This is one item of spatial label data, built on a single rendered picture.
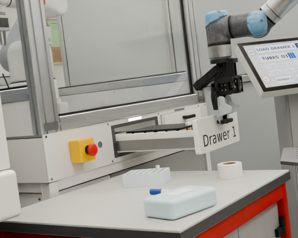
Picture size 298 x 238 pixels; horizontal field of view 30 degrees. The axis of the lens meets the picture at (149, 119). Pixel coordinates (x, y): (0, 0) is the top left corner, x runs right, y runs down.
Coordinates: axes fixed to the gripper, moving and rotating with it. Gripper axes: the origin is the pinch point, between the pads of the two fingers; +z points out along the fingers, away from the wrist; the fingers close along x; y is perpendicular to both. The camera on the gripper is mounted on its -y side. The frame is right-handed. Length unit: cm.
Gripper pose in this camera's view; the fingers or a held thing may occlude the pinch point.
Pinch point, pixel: (222, 120)
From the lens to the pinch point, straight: 181.9
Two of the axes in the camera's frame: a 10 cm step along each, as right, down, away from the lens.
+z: 1.2, 9.9, 0.6
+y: 8.2, -0.7, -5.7
